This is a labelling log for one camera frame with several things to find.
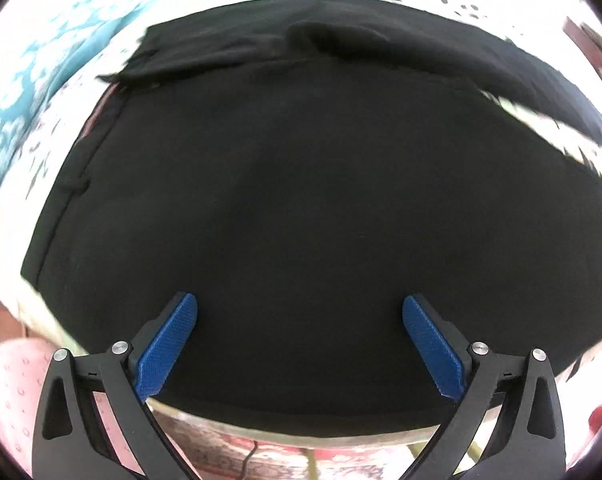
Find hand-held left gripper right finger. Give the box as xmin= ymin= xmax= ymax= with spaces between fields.
xmin=402 ymin=294 xmax=566 ymax=480

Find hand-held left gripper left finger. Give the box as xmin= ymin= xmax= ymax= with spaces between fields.
xmin=32 ymin=291 xmax=199 ymax=480

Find black pants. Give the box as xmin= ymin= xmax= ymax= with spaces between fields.
xmin=21 ymin=0 xmax=602 ymax=433

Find black cable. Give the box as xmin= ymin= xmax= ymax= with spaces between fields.
xmin=238 ymin=440 xmax=262 ymax=480

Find leaf print bedsheet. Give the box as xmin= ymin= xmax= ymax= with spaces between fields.
xmin=0 ymin=0 xmax=602 ymax=436

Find red patterned rug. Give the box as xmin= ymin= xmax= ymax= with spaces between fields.
xmin=171 ymin=405 xmax=482 ymax=480

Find person's pink dotted clothing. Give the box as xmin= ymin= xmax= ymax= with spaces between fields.
xmin=0 ymin=337 xmax=196 ymax=480

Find blue floral patterned cloth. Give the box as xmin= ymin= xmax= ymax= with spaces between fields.
xmin=0 ymin=0 xmax=146 ymax=211

